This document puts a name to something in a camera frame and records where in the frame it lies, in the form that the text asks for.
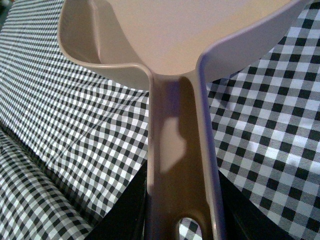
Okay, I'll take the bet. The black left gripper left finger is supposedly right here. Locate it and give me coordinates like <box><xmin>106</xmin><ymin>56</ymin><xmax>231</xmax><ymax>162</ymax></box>
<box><xmin>86</xmin><ymin>161</ymin><xmax>147</xmax><ymax>240</ymax></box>

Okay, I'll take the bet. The beige plastic dustpan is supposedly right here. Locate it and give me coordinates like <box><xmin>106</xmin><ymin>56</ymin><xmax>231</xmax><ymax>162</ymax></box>
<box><xmin>58</xmin><ymin>0</ymin><xmax>307</xmax><ymax>240</ymax></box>

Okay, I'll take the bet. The black white gingham bedsheet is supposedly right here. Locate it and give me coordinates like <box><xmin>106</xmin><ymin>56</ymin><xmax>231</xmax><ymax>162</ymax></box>
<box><xmin>0</xmin><ymin>0</ymin><xmax>320</xmax><ymax>240</ymax></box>

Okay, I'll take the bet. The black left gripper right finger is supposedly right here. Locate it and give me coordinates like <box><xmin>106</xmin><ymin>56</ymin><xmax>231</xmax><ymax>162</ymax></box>
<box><xmin>219</xmin><ymin>172</ymin><xmax>293</xmax><ymax>240</ymax></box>

